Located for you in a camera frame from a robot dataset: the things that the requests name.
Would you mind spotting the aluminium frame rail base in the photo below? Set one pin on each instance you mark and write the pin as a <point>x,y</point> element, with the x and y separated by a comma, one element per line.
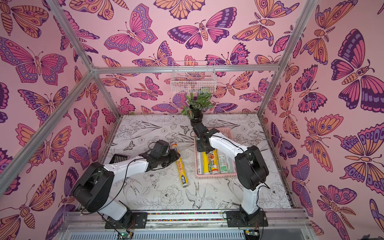
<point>277,224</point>

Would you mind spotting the clear green wrap roll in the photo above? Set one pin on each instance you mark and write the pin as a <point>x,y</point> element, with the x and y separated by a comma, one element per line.
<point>199,164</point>
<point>223,166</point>

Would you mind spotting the black plastic scraper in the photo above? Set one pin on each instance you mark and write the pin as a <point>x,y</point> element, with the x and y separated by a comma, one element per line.
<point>117,158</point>

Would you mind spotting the white wire wall basket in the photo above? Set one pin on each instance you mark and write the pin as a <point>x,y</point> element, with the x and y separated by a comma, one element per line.
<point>193,77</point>

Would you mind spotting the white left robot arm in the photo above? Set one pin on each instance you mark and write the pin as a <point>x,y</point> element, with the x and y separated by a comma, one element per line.
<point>92,190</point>

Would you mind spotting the potted green plant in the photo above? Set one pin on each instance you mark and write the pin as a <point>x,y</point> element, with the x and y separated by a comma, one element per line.
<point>197,103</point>

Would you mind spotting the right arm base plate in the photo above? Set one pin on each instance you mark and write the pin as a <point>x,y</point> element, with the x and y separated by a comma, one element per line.
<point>241,219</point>

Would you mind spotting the yellow red wrap roll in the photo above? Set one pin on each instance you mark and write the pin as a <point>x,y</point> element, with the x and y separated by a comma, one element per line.
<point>214,161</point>

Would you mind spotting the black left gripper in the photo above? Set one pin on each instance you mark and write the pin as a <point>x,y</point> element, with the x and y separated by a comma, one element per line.
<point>174,157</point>

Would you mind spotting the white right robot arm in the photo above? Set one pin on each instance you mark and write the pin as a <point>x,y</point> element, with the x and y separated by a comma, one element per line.
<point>251,167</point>

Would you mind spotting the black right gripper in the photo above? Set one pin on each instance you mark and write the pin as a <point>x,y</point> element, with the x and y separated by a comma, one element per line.
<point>196,121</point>

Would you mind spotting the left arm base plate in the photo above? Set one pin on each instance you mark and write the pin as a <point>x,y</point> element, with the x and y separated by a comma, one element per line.
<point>132,220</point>

